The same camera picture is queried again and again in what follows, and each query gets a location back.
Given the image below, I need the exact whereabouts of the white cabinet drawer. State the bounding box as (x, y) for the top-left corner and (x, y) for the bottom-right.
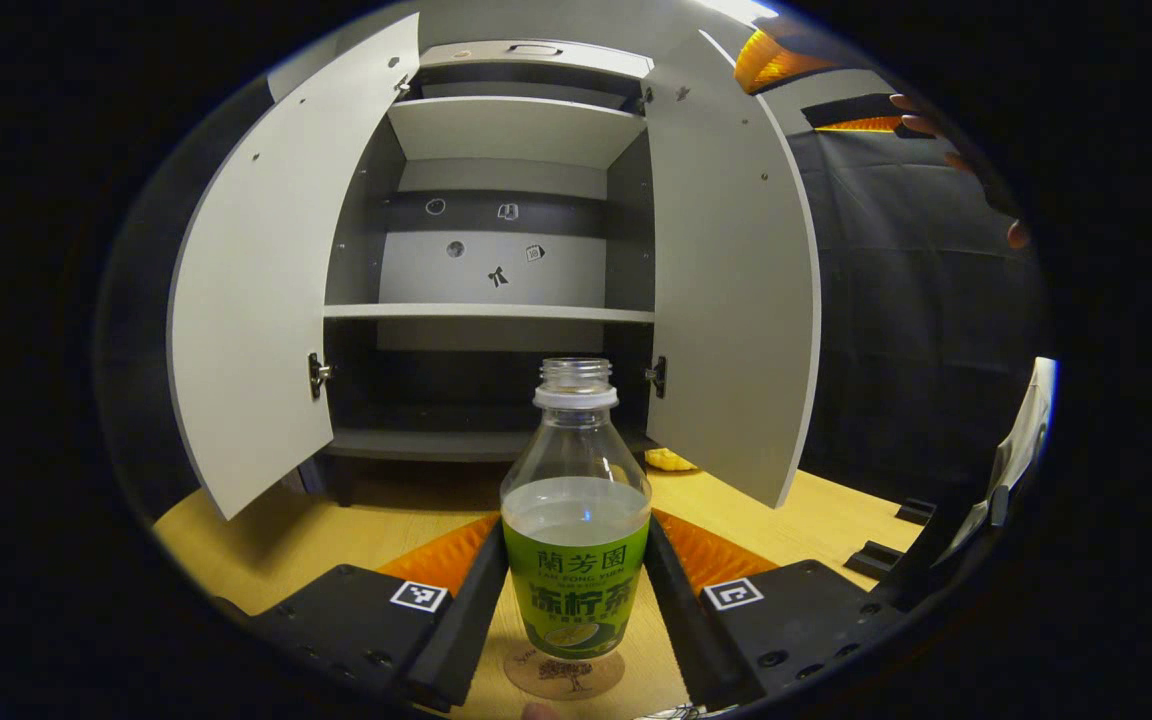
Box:
(419, 40), (655, 81)

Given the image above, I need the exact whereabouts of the round brown coaster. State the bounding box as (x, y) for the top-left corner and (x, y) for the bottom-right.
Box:
(503, 645), (627, 701)

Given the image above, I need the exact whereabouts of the white and grey cabinet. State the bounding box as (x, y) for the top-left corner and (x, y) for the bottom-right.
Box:
(321, 40), (659, 506)

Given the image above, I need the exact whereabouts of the black backdrop cloth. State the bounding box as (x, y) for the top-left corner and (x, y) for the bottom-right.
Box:
(791, 125), (1049, 506)
(96, 78), (272, 526)

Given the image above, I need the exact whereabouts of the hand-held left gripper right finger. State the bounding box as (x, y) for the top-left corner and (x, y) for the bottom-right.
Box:
(644, 508), (912, 709)

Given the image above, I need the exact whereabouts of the long ceiling light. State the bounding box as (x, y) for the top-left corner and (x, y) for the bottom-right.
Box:
(696, 0), (782, 26)

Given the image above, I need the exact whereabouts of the black frame stand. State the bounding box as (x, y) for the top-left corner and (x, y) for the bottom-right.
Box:
(844, 480), (997, 613)

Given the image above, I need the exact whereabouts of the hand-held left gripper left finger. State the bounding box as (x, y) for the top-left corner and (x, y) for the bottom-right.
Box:
(216, 512), (510, 713)

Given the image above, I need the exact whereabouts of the white cabinet door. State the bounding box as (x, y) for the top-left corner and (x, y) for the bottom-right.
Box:
(168, 12), (422, 521)
(644, 30), (823, 509)

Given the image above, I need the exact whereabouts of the clear bottle with green label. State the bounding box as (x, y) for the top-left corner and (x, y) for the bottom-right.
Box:
(500, 357), (653, 661)

